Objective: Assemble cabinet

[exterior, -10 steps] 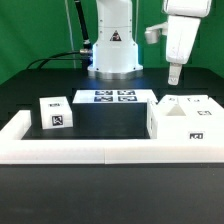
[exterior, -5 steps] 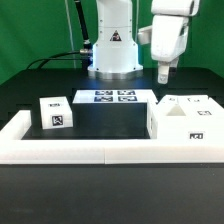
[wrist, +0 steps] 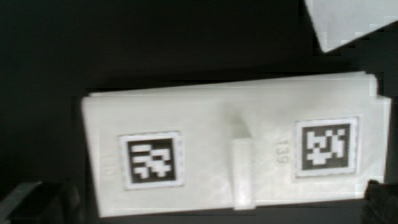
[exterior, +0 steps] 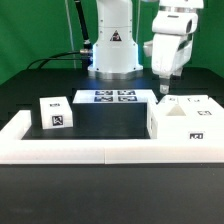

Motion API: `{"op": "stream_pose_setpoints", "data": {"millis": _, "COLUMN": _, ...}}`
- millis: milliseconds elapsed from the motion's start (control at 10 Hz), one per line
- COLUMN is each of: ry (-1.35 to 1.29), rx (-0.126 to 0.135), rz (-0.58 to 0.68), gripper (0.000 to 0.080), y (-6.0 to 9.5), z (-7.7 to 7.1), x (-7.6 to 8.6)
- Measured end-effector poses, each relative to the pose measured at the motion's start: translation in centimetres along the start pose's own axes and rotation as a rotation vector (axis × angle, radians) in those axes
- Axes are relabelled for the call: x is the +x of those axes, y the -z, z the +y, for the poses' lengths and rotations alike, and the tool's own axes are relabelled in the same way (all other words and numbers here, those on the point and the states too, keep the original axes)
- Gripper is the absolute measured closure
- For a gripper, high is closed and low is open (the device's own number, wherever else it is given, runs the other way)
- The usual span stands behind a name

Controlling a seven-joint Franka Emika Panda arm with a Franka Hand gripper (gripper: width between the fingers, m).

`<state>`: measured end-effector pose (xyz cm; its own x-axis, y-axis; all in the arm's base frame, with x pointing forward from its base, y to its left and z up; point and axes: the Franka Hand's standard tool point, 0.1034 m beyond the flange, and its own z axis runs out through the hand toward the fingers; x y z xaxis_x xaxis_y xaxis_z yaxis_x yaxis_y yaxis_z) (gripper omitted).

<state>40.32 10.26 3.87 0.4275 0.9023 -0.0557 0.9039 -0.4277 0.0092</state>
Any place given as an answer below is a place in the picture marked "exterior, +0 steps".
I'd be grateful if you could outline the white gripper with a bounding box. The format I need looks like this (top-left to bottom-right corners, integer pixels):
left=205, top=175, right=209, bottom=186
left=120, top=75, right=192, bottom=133
left=152, top=34, right=193, bottom=94

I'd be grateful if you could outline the white cabinet body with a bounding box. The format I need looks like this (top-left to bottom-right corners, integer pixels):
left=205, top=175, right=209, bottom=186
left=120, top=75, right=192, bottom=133
left=147, top=101, right=224, bottom=141

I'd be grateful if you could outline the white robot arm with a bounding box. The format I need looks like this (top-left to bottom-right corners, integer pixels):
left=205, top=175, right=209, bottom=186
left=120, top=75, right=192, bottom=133
left=88, top=0, right=204, bottom=94

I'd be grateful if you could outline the white base tag plate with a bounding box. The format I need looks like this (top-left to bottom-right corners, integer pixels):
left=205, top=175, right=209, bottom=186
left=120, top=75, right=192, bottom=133
left=73, top=89, right=158, bottom=104

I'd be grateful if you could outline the small white tagged box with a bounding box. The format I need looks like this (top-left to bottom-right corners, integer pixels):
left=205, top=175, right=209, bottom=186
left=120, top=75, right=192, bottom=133
left=39, top=96, right=73, bottom=129

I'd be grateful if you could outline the white U-shaped foam fence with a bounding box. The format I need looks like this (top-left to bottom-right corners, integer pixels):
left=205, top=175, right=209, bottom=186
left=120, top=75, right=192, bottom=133
left=0, top=110, right=224, bottom=164

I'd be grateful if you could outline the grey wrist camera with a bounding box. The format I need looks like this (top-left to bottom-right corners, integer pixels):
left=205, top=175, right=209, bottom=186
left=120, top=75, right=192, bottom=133
left=143, top=41, right=153, bottom=57

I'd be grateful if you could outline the black thick hose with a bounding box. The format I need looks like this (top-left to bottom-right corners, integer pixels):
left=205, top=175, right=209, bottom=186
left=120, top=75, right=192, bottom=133
left=73, top=0, right=92, bottom=48

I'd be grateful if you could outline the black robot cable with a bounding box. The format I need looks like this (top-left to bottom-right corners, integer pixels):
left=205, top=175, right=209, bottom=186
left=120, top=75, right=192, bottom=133
left=26, top=48, right=93, bottom=70

